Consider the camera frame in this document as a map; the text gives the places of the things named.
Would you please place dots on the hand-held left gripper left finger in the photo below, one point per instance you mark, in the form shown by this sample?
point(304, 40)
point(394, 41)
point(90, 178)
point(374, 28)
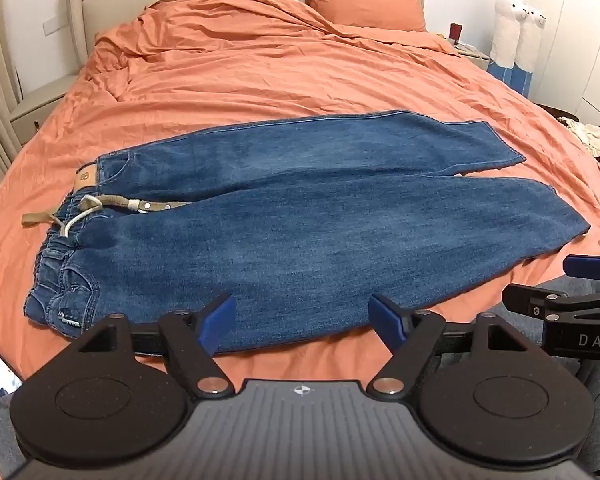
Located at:
point(219, 321)

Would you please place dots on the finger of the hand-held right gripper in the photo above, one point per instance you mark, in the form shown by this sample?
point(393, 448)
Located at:
point(530, 299)
point(582, 266)

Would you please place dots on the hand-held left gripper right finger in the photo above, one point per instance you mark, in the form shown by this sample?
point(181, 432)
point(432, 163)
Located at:
point(386, 321)

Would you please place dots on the blue denim pants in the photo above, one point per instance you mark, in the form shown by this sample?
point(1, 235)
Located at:
point(300, 230)

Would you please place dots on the beige fabric belt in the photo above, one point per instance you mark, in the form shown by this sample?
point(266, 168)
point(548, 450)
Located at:
point(125, 202)

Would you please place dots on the person's right leg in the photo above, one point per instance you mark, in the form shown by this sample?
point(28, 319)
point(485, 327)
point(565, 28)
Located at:
point(555, 370)

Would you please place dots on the person's leg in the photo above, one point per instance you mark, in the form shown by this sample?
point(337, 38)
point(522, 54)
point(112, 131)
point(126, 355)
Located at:
point(555, 370)
point(5, 440)

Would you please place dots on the pile of light clothes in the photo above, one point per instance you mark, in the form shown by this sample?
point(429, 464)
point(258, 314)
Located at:
point(582, 135)

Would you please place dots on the smartphone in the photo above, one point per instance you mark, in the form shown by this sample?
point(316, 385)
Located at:
point(0, 377)

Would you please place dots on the white wardrobe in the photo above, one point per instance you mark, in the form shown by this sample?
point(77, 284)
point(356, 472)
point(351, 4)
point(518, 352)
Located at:
point(585, 30)

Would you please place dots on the white alpaca plush toy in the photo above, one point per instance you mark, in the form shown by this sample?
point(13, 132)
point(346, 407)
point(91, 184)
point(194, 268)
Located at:
point(531, 35)
point(505, 25)

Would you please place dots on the white nightstand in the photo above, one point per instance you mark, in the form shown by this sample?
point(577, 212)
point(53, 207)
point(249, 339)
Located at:
point(472, 55)

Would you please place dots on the person's left leg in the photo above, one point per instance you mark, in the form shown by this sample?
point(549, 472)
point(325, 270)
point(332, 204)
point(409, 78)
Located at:
point(5, 440)

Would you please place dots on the orange bed cover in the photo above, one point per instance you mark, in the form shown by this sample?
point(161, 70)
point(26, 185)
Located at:
point(280, 70)

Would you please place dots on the dark red box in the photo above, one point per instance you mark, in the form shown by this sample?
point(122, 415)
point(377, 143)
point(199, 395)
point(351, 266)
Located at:
point(455, 32)

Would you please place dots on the beige nightstand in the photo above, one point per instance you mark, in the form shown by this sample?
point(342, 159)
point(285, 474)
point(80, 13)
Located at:
point(40, 105)

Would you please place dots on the white wall socket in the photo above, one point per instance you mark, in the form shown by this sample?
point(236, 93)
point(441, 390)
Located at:
point(51, 26)

